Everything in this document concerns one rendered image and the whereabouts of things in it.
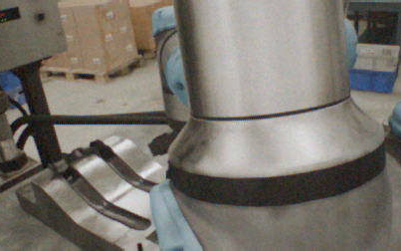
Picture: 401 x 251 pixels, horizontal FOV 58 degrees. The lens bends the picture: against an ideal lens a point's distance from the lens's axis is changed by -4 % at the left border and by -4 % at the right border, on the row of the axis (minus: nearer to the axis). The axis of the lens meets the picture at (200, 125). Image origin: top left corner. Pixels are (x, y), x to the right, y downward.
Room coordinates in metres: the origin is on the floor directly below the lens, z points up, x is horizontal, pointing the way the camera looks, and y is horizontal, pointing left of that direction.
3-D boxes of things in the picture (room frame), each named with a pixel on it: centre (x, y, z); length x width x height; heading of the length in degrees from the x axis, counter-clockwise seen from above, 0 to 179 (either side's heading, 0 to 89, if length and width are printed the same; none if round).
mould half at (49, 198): (0.75, 0.23, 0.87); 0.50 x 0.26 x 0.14; 50
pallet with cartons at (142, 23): (5.84, 0.90, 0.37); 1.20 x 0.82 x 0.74; 62
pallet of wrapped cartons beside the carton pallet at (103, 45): (4.94, 1.37, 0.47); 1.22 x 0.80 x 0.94; 58
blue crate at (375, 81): (3.42, -1.66, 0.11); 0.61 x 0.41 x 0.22; 54
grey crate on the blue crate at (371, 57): (3.42, -1.66, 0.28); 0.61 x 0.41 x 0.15; 54
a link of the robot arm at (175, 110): (0.51, 0.01, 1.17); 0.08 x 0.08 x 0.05
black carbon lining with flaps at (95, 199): (0.73, 0.22, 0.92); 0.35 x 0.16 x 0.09; 50
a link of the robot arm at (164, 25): (0.50, 0.01, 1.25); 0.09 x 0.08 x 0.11; 9
